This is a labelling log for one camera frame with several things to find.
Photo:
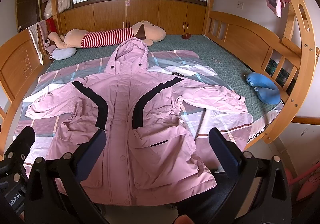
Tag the white bedding on shelf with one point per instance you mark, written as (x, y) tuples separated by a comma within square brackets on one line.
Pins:
[(61, 4)]

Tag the light blue neck pillow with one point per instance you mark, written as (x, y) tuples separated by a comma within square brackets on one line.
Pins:
[(61, 54)]

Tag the plaid pink grey quilt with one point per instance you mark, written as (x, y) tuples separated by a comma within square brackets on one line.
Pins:
[(180, 68)]

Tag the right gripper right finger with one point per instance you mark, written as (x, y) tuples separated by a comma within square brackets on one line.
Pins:
[(272, 202)]

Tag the red item by headboard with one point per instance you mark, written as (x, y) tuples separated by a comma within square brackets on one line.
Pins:
[(51, 25)]

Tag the wooden bunk ladder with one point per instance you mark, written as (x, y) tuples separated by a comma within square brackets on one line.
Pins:
[(306, 69)]

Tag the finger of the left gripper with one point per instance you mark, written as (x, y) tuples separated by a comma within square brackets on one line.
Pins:
[(18, 151)]

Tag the white towel on headboard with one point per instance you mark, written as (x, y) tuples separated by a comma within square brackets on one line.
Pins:
[(35, 38)]

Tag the wall socket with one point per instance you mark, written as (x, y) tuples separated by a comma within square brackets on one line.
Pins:
[(240, 5)]

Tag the pink cloth on headboard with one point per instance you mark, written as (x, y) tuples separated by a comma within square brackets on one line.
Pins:
[(43, 29)]

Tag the blue plush neck pillow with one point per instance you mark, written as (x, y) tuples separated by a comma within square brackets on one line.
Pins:
[(266, 90)]

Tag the pink hooded jacket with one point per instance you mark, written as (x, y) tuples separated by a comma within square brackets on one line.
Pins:
[(156, 124)]

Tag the small brown object on bed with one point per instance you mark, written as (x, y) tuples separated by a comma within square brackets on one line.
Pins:
[(186, 36)]

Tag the large striped plush dog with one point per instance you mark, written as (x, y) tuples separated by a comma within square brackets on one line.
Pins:
[(143, 30)]

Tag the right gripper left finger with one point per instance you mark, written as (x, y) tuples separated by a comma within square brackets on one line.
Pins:
[(54, 193)]

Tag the small purple plush toy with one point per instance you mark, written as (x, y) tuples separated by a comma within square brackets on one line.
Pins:
[(49, 47)]

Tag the wooden wall cabinets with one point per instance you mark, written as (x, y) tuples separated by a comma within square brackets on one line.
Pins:
[(175, 17)]

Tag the wooden headboard left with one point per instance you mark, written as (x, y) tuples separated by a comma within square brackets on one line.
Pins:
[(20, 67)]

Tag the wooden footboard right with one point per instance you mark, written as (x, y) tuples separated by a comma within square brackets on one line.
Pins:
[(249, 42)]

